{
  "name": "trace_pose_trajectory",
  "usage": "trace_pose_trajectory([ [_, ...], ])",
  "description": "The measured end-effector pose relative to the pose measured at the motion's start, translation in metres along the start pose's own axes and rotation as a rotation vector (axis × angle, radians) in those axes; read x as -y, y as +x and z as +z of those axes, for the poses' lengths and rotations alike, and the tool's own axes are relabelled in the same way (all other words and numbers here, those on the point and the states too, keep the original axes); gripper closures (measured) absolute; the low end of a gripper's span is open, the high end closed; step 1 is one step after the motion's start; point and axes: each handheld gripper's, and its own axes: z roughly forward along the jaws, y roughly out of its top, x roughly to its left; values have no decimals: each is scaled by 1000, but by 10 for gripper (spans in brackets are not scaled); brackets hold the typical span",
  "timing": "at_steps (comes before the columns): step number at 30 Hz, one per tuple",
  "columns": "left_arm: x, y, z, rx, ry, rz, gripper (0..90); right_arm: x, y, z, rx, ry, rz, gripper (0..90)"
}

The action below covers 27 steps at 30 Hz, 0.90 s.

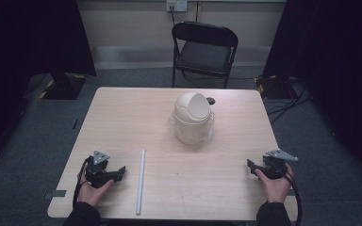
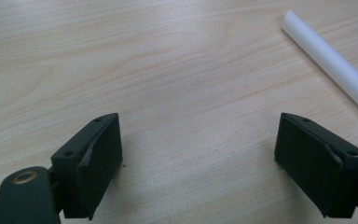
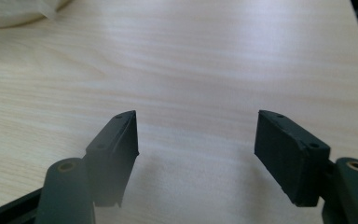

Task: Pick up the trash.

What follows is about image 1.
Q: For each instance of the black folding chair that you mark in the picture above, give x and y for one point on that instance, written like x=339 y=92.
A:
x=202 y=58

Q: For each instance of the long white tube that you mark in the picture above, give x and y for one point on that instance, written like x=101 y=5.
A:
x=140 y=185

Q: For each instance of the black stand base striped tape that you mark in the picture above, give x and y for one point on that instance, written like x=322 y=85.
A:
x=63 y=88
x=273 y=89

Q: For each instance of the person's right hand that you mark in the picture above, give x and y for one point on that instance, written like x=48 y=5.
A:
x=276 y=188

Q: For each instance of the black curtain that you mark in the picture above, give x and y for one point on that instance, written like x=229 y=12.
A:
x=336 y=62
x=19 y=47

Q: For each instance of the person's left hand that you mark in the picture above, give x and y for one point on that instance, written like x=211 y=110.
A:
x=91 y=193

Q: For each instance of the grey tape strip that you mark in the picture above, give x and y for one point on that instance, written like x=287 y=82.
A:
x=58 y=193

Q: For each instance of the clear plastic bin liner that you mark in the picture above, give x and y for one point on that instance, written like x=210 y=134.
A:
x=172 y=125

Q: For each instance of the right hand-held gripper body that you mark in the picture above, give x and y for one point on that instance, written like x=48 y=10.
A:
x=275 y=166

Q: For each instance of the white wall outlet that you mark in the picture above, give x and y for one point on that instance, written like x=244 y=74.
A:
x=176 y=4

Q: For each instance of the cream swing-lid trash bin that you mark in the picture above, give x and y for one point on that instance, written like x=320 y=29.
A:
x=191 y=113

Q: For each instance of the black round table grommet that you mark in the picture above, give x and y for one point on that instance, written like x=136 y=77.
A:
x=210 y=100

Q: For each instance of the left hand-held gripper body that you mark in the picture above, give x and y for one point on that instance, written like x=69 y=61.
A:
x=98 y=175

